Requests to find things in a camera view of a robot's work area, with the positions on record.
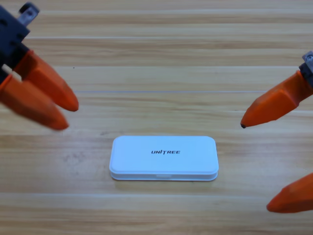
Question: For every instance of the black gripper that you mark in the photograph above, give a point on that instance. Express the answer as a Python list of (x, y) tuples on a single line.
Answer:
[(308, 58), (12, 31)]

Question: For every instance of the white Unitree pencil case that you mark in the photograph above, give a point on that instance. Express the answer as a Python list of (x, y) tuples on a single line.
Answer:
[(163, 159)]

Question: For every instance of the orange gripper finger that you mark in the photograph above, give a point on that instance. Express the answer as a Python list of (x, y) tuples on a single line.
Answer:
[(293, 198)]

